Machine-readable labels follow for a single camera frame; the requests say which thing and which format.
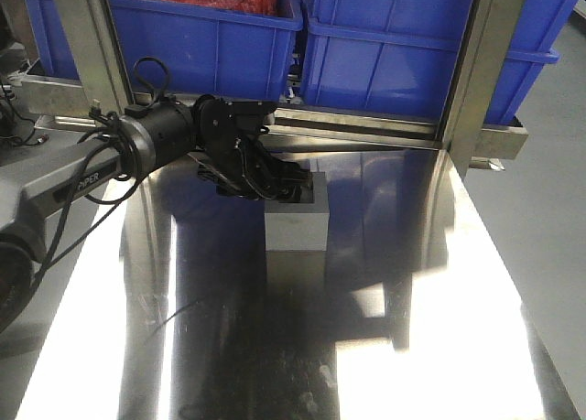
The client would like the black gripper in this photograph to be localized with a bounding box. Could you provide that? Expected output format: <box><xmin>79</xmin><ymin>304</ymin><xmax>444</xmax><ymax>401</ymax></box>
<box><xmin>190</xmin><ymin>94</ymin><xmax>313</xmax><ymax>203</ymax></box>

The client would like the blue bin on shelf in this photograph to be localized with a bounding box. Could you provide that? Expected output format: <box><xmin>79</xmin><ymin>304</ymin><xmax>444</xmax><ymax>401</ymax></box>
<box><xmin>25</xmin><ymin>0</ymin><xmax>303</xmax><ymax>101</ymax></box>
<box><xmin>300</xmin><ymin>0</ymin><xmax>578</xmax><ymax>125</ymax></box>

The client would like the gray cube base block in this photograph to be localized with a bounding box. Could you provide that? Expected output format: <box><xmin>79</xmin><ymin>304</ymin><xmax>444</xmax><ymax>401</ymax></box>
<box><xmin>264</xmin><ymin>172</ymin><xmax>330</xmax><ymax>252</ymax></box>

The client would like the blue bin on shelf right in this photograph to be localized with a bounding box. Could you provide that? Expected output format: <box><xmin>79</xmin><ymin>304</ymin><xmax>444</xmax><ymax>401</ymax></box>
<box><xmin>300</xmin><ymin>0</ymin><xmax>578</xmax><ymax>125</ymax></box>

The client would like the blue bin on shelf left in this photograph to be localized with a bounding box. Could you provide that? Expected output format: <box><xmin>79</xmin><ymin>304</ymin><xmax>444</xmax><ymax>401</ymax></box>
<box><xmin>25</xmin><ymin>0</ymin><xmax>303</xmax><ymax>101</ymax></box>

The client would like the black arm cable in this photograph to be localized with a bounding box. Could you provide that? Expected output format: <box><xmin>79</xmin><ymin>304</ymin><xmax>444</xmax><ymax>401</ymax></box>
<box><xmin>27</xmin><ymin>56</ymin><xmax>172</xmax><ymax>297</ymax></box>

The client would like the stainless steel shelf frame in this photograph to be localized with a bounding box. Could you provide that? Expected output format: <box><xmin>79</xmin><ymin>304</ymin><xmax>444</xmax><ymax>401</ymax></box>
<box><xmin>22</xmin><ymin>0</ymin><xmax>527</xmax><ymax>176</ymax></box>

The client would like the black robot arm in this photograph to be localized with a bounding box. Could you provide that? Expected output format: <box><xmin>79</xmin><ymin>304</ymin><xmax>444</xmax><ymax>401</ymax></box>
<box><xmin>1</xmin><ymin>94</ymin><xmax>313</xmax><ymax>327</ymax></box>

